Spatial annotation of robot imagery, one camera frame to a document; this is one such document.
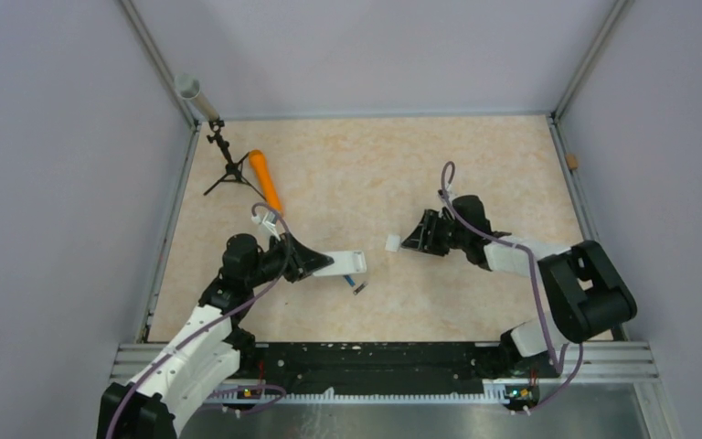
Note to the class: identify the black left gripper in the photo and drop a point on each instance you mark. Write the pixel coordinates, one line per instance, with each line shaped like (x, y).
(301, 262)

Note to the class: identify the white cable duct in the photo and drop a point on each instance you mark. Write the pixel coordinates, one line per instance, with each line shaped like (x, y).
(492, 394)

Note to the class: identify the white battery cover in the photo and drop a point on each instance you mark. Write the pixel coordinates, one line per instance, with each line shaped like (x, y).
(392, 243)

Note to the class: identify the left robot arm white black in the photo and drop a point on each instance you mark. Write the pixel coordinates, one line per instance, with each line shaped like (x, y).
(159, 400)

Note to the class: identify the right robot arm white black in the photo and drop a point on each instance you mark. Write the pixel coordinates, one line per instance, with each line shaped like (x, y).
(578, 291)

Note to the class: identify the white remote control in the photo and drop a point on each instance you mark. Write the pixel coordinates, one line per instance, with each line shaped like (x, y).
(347, 263)

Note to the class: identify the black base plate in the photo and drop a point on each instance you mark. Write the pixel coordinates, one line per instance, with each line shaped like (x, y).
(388, 368)

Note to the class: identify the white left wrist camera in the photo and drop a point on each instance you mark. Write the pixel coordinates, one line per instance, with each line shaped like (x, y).
(267, 223)

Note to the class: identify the grey tube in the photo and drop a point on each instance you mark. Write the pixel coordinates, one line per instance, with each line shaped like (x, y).
(189, 90)

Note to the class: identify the black mini tripod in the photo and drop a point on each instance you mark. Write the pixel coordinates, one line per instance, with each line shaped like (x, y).
(233, 168)

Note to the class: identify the small cork piece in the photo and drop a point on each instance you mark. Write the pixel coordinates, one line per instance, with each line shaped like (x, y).
(571, 161)

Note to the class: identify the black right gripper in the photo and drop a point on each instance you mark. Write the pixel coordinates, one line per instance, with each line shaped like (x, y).
(423, 239)

